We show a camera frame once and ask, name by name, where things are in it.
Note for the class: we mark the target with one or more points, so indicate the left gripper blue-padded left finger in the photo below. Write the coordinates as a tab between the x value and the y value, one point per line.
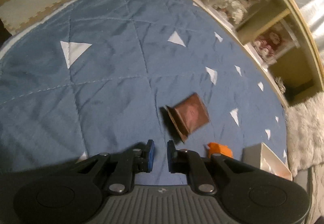
137	159

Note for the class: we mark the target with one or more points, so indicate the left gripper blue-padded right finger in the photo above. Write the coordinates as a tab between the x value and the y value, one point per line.
190	163

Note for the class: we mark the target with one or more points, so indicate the orange snack stick packet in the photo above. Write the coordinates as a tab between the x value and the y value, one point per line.
216	148

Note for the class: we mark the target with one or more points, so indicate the brown foil snack packet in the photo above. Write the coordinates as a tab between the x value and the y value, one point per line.
188	116

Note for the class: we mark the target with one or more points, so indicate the white cardboard box tray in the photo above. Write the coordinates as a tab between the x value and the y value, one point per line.
262	157

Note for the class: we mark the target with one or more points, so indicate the blue quilt with triangles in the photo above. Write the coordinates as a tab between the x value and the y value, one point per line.
97	75

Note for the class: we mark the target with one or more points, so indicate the fluffy white cushion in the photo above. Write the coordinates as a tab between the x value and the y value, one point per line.
304	123

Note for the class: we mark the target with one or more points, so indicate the small trinket on shelf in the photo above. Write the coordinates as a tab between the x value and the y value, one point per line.
280	84

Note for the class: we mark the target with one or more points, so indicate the clear display case red doll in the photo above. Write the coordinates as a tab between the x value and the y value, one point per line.
275	42

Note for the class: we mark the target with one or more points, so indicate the wooden headboard shelf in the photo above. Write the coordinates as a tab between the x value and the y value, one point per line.
300	68

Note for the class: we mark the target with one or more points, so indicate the foam puzzle floor mat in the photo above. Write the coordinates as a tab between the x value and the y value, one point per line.
18	15

